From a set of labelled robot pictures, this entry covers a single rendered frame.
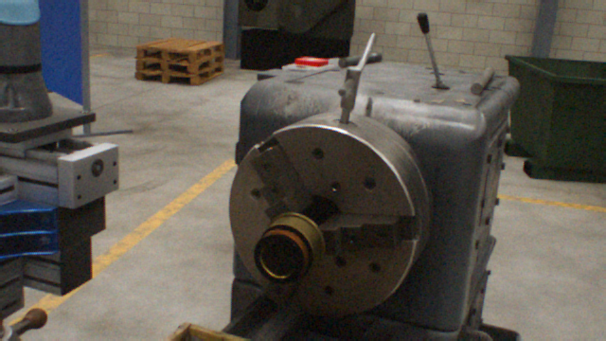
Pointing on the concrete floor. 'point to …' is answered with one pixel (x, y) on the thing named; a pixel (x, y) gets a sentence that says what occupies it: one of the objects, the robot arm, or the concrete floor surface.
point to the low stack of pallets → (179, 60)
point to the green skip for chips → (559, 118)
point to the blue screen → (68, 55)
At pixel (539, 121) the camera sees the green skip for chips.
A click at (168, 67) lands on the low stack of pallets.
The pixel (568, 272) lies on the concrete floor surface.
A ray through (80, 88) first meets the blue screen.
